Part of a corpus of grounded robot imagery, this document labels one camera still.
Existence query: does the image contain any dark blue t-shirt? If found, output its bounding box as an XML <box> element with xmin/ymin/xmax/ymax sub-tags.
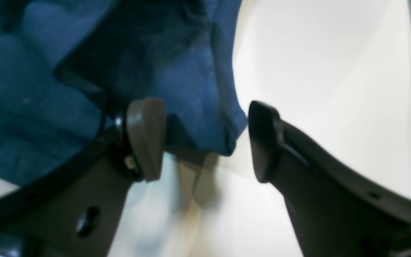
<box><xmin>0</xmin><ymin>0</ymin><xmax>246</xmax><ymax>186</ymax></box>

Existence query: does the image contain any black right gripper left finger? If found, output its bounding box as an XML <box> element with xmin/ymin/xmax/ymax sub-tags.
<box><xmin>0</xmin><ymin>98</ymin><xmax>167</xmax><ymax>257</ymax></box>

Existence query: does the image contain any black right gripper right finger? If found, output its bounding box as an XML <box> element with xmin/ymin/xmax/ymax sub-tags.
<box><xmin>248</xmin><ymin>101</ymin><xmax>411</xmax><ymax>257</ymax></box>

